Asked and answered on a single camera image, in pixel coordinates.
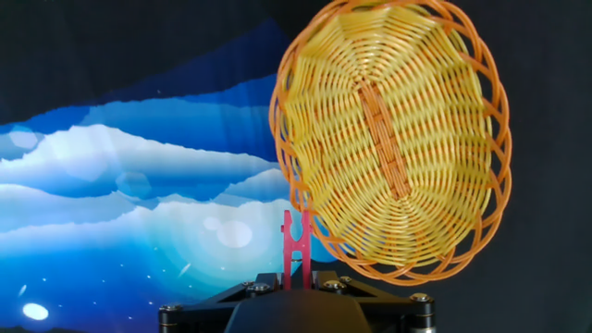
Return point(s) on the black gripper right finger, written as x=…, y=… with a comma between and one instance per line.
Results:
x=393, y=307

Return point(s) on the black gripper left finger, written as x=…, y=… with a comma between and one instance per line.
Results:
x=203, y=307

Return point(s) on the red plastic clamp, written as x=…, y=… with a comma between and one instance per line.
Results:
x=296, y=246

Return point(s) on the orange yellow woven basket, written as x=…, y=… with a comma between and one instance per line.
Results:
x=393, y=139

